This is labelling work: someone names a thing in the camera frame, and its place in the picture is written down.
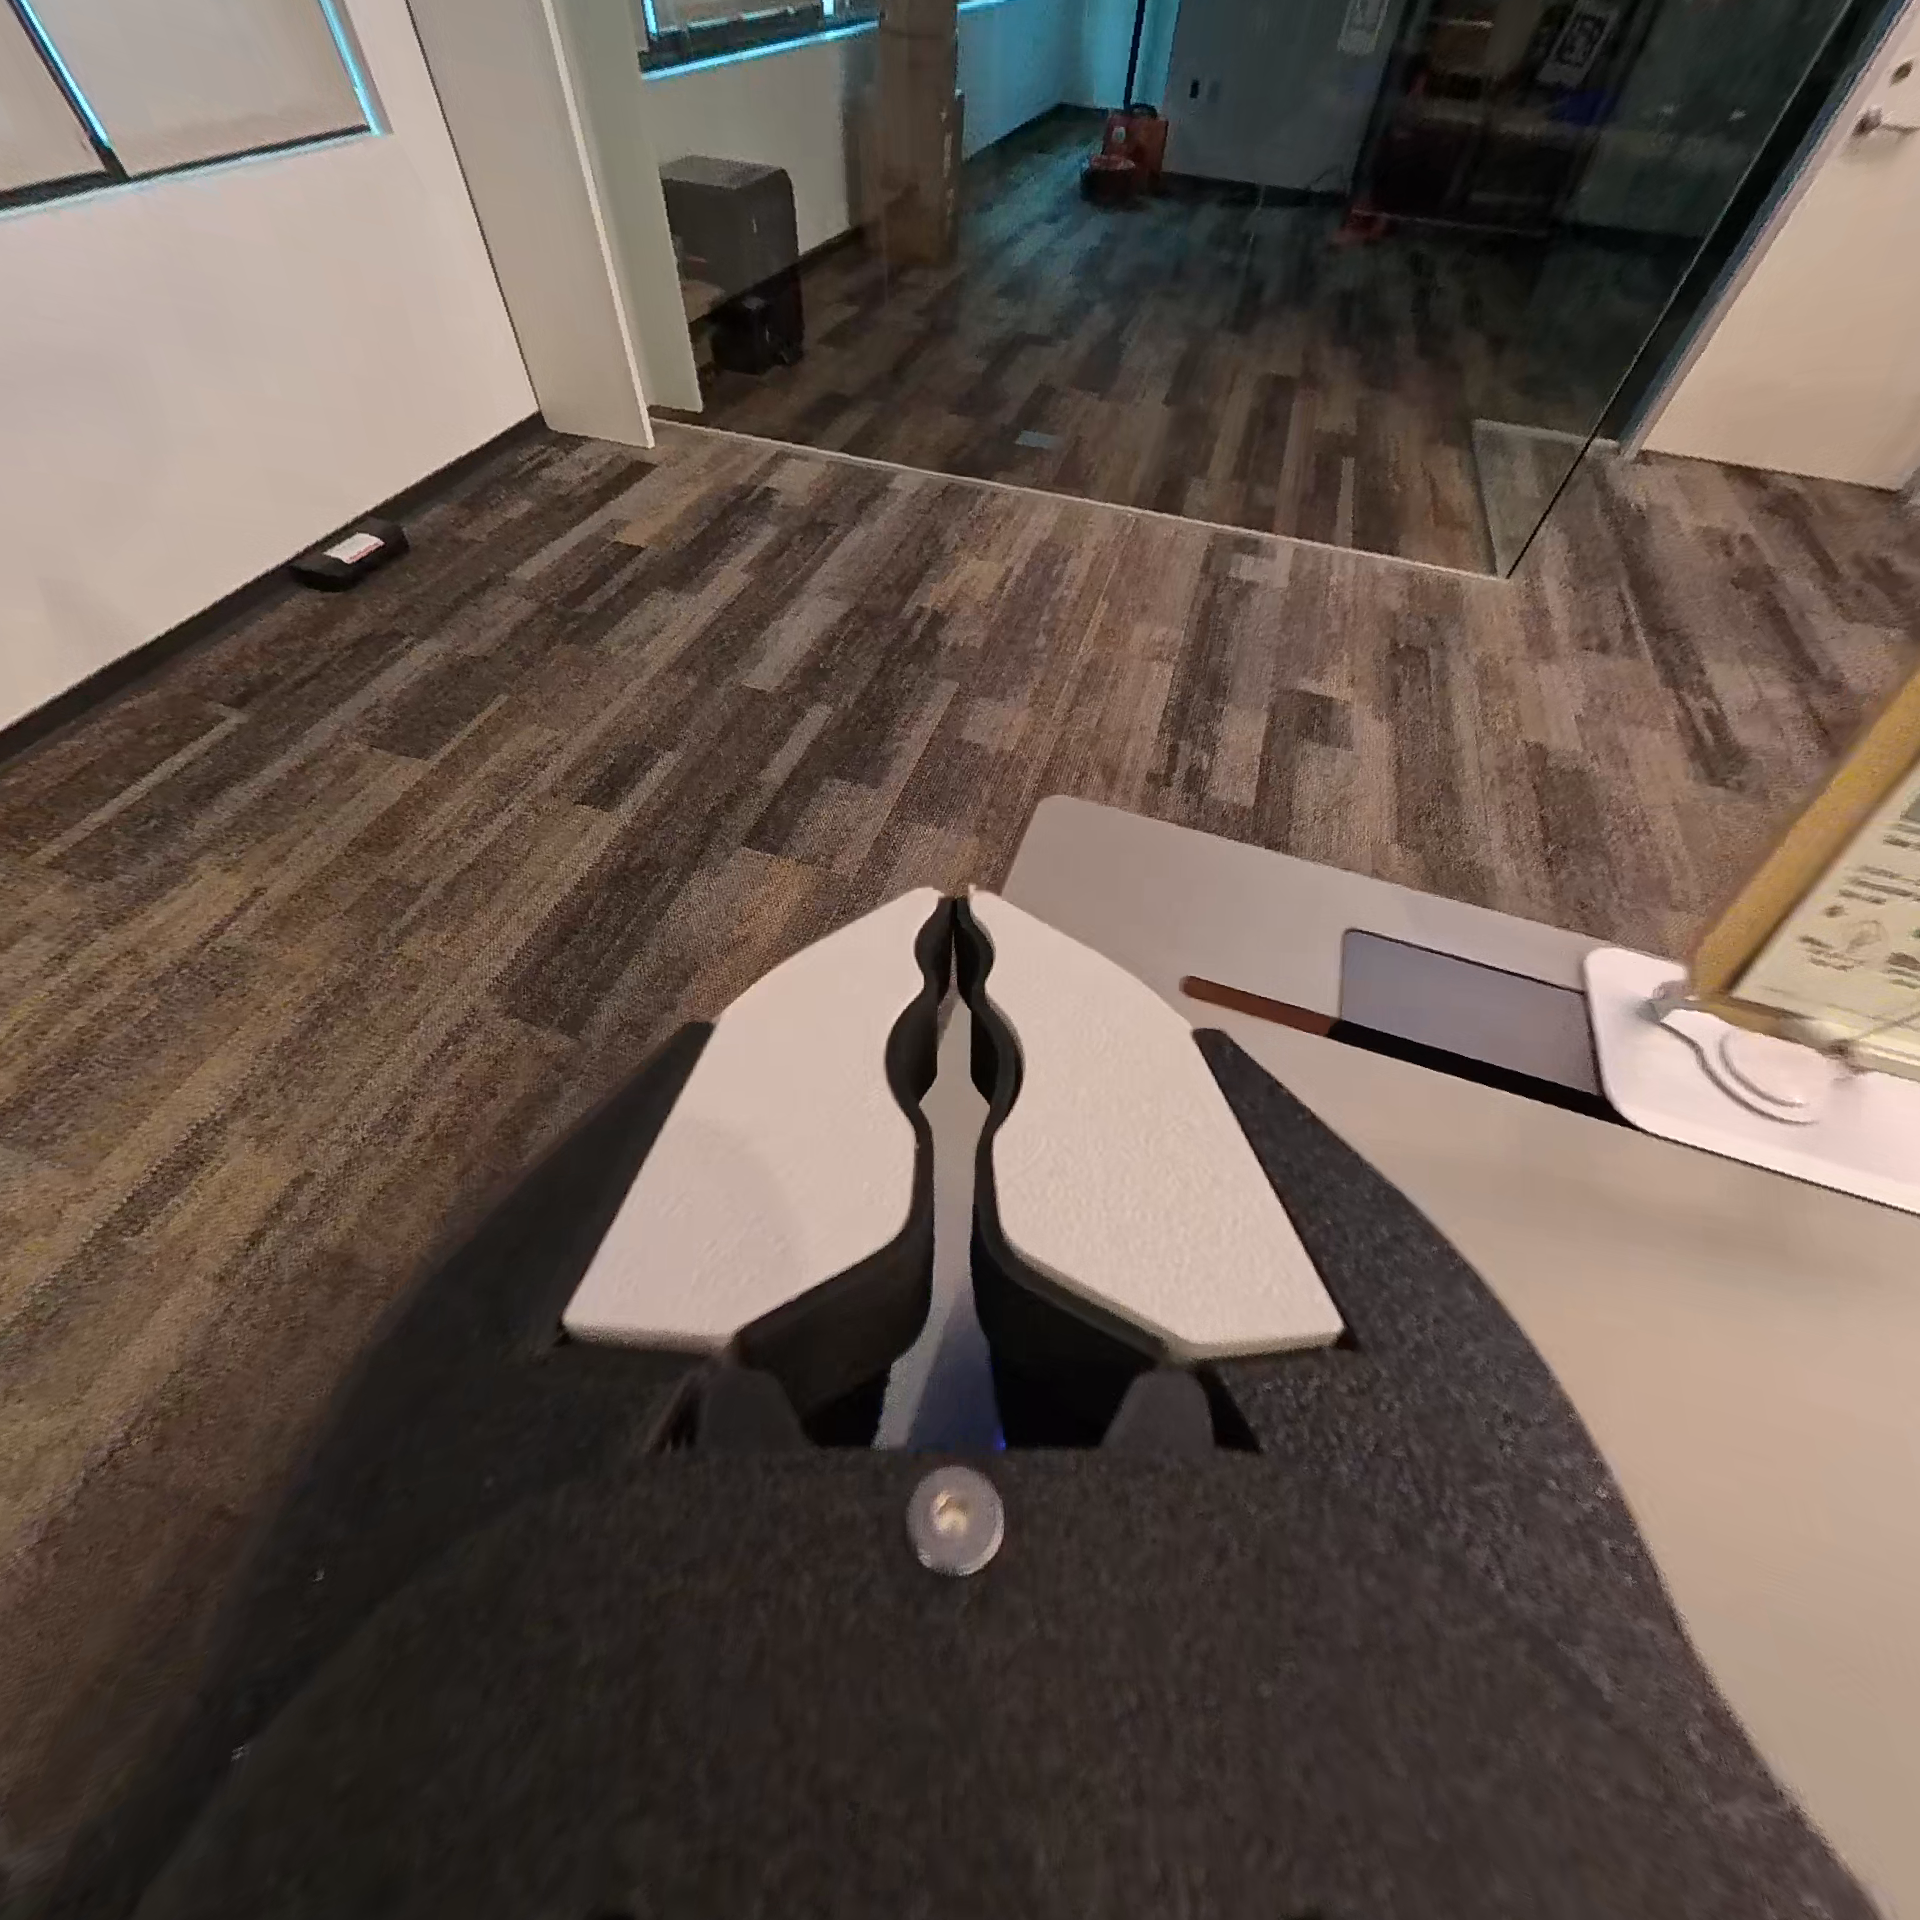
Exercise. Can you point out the small black box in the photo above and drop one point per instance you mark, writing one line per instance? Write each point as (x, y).
(757, 329)

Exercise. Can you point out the instruction sheet on stand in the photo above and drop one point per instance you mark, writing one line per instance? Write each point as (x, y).
(1786, 870)

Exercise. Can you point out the black table inlay panel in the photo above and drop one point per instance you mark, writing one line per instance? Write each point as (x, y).
(1455, 1003)

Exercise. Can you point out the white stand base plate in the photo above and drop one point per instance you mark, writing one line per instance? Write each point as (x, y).
(1666, 1080)

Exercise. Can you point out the dark box behind glass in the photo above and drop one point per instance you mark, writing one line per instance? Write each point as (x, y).
(727, 224)

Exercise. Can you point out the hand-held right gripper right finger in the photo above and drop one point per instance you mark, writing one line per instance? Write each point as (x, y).
(1141, 1185)

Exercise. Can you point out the red floor machine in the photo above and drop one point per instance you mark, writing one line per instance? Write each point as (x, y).
(1125, 158)

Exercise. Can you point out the small black floor device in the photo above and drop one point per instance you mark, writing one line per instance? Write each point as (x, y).
(354, 552)

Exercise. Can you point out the tall cardboard box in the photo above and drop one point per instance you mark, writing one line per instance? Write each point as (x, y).
(908, 136)

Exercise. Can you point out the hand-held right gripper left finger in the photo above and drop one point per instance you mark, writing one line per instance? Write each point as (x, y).
(750, 1185)

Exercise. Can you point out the frosted glass window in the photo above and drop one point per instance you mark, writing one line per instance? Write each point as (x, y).
(196, 77)

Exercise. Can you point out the glass partition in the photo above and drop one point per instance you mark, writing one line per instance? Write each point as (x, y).
(1349, 299)

